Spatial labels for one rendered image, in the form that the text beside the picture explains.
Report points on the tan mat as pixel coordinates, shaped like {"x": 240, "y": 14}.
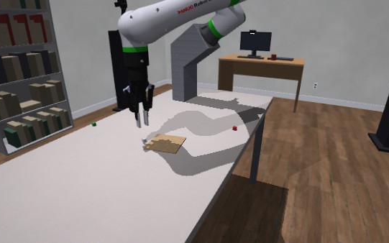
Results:
{"x": 165, "y": 143}

